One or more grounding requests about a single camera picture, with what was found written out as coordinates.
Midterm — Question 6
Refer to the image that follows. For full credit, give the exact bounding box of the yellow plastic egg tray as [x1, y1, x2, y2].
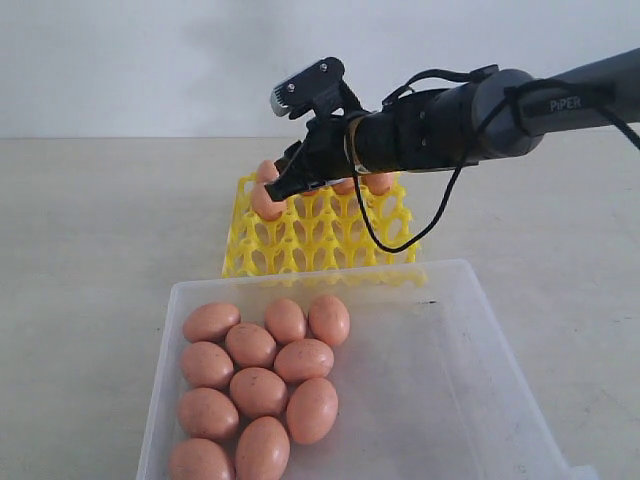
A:
[221, 174, 420, 278]

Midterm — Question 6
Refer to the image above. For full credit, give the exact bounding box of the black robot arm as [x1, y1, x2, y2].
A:
[266, 50, 639, 201]

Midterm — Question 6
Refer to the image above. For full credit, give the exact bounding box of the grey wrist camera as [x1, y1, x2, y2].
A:
[270, 57, 345, 120]

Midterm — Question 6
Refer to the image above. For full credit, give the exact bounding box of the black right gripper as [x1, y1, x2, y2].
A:
[265, 110, 365, 201]

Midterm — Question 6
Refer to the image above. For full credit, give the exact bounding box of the clear plastic bin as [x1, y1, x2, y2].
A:
[137, 259, 596, 479]

